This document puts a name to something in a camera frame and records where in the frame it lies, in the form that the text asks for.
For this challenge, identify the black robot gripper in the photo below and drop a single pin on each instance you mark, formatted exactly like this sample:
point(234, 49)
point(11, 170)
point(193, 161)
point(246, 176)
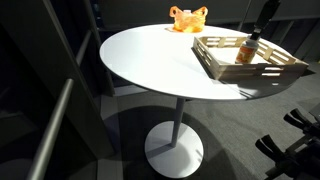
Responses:
point(268, 11)

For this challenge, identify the light wooden slotted tray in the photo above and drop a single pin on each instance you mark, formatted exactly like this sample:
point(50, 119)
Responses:
point(230, 55)

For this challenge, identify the grey metal handrail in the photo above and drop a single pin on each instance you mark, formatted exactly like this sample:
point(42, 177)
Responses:
point(83, 46)
point(53, 126)

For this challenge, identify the white pill bottle orange label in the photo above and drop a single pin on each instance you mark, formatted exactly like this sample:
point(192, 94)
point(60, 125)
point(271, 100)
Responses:
point(246, 52)

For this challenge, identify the white table pedestal base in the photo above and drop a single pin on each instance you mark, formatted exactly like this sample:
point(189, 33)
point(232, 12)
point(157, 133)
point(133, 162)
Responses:
point(173, 156)

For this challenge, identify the orange plastic bag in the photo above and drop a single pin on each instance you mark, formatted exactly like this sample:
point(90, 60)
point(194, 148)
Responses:
point(188, 23)

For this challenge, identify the small white bottle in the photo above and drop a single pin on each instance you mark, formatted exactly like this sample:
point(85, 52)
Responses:
point(187, 12)

